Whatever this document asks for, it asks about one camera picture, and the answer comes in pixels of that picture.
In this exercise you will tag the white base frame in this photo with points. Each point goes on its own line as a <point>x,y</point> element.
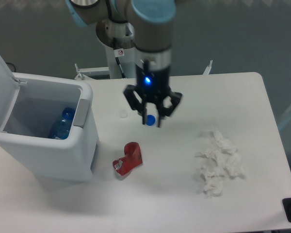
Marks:
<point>97,73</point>

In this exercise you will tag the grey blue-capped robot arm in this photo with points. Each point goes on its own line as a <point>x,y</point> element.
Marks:
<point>148,24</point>

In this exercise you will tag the white plastic trash can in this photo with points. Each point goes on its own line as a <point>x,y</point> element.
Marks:
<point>40,102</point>

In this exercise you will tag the white trash can lid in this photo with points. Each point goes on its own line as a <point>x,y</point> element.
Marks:
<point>9,90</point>

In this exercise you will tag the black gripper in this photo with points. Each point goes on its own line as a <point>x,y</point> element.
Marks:
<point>152,86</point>

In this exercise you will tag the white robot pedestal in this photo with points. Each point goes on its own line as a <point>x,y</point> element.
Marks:
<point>121,62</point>

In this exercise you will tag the blue plastic bottle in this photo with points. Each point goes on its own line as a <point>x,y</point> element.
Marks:
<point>61,127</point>

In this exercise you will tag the crumpled white tissue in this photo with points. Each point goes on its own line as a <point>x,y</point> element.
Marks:
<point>222,161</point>

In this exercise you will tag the crushed red can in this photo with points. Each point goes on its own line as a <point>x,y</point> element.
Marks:
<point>131,159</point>

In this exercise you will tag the blue bottle cap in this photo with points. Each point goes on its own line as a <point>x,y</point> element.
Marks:
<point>150,120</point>

